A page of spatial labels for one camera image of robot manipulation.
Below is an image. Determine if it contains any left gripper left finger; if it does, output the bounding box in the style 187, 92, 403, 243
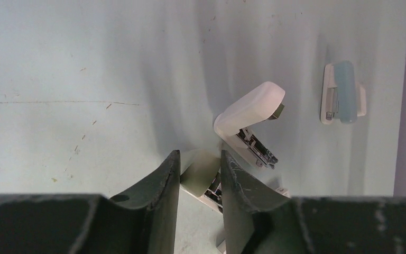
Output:
0, 150, 180, 253

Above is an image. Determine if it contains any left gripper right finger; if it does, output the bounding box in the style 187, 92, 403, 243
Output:
220, 150, 406, 253

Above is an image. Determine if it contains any light blue stapler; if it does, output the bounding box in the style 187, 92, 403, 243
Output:
320, 60, 367, 125

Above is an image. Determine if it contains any staple box sleeve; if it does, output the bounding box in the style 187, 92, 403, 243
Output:
217, 240, 226, 254

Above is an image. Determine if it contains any cream stapler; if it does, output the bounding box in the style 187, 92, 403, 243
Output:
180, 149, 223, 214

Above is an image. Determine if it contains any white stapler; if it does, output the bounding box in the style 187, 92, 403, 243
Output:
213, 81, 285, 169

